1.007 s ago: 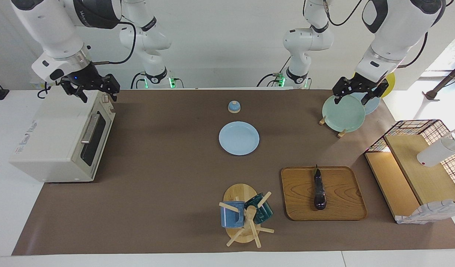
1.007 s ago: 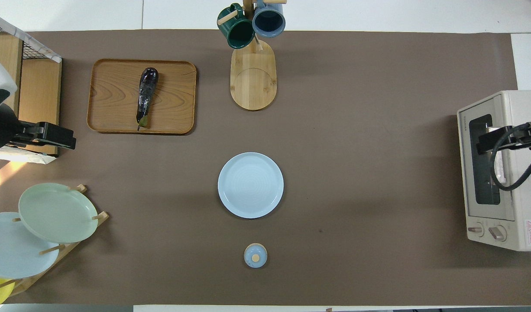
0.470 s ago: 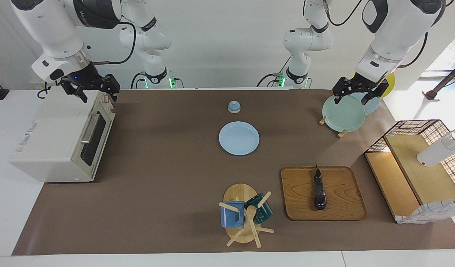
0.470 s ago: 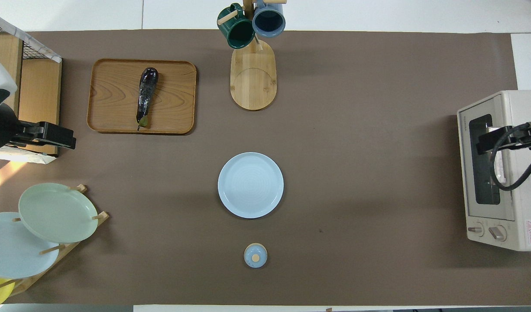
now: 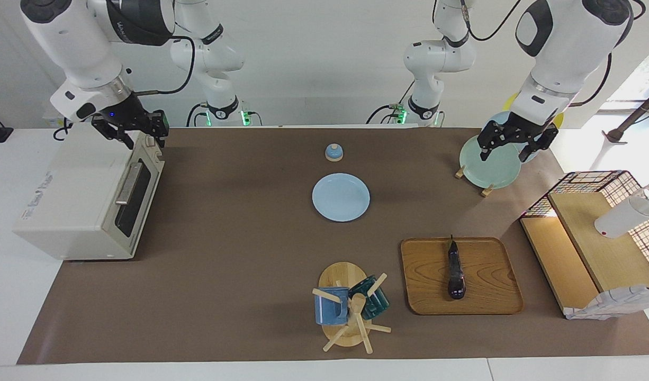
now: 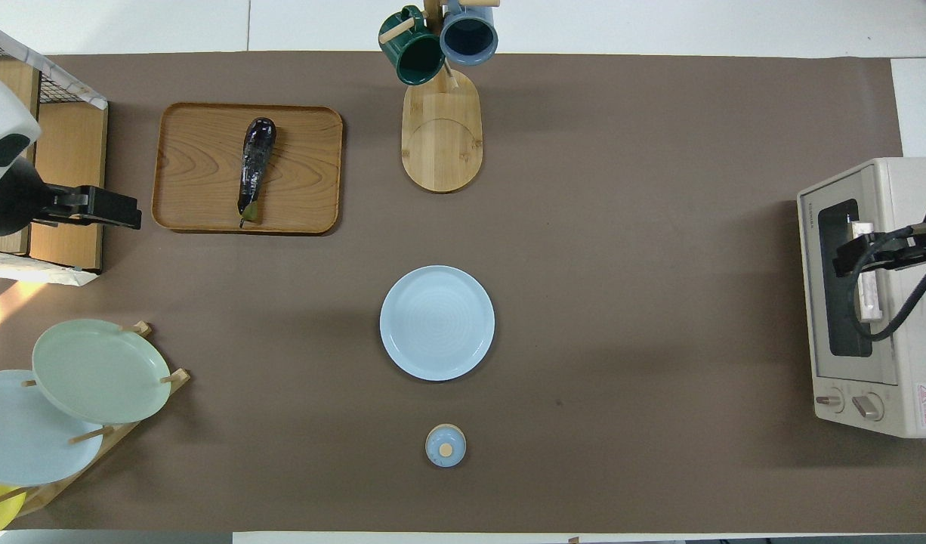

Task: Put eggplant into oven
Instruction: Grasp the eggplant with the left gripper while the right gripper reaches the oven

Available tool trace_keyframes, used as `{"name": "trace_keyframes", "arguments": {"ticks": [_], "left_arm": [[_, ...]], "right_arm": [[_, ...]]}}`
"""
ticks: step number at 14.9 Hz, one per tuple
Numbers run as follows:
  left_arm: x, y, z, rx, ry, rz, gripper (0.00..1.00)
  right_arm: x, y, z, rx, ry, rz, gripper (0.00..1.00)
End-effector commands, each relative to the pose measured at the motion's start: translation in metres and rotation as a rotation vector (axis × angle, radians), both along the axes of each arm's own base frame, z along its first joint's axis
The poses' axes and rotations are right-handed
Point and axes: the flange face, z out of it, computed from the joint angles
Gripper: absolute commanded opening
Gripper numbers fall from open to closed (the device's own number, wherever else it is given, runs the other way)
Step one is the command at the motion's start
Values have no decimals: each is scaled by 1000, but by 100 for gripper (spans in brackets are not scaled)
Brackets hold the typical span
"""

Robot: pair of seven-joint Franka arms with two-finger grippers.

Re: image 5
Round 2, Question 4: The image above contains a toaster oven glass door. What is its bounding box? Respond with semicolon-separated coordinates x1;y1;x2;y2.
106;152;165;250

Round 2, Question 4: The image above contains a dark purple eggplant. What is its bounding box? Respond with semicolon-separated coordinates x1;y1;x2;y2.
447;235;467;301

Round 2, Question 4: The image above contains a light blue plate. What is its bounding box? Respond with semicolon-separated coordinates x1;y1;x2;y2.
312;173;371;223

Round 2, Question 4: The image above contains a cream toaster oven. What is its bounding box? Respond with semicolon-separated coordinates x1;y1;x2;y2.
13;123;165;261

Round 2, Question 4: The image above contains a pale green racked plate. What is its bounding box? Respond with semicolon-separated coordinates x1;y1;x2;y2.
459;134;522;189

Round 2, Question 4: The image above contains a pale blue racked plate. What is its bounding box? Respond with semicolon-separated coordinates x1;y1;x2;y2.
483;111;543;164

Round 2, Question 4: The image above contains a yellow racked plate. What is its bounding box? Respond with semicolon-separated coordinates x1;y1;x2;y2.
503;93;564;130

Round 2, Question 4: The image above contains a wooden plate rack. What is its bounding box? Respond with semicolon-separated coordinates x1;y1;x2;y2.
455;165;494;197

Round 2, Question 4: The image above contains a white power strip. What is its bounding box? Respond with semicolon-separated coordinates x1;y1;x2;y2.
43;108;71;139

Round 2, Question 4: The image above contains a white cylindrical device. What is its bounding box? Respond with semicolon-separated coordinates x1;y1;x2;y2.
594;180;649;239

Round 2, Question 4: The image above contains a dark metal pole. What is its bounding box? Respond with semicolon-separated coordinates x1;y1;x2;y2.
602;85;649;143

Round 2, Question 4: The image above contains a wooden shelf unit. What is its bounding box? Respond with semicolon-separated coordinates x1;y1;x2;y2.
520;192;649;318

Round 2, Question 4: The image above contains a rectangular wooden tray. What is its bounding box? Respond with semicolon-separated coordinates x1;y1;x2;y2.
400;237;525;316

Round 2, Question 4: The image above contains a brown table mat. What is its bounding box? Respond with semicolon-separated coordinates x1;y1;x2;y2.
16;127;649;365

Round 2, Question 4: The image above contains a white marbled cloth strip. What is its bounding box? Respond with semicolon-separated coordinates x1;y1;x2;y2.
564;285;649;321

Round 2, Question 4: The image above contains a dark green mug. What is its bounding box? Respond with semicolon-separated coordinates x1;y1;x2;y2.
349;275;390;320

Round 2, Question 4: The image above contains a wooden mug tree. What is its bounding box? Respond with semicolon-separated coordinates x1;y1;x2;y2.
312;261;392;354

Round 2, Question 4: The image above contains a blue mug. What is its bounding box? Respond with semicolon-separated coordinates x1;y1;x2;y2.
314;287;350;325

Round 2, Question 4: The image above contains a black wire mesh basket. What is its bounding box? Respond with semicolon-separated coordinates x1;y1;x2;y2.
519;170;649;281

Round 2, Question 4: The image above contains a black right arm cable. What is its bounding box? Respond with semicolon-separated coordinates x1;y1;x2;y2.
131;34;197;97

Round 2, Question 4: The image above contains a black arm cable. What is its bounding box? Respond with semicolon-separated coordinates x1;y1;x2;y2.
131;34;197;97
459;0;646;106

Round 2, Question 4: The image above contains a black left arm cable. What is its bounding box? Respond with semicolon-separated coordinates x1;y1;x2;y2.
459;0;646;106

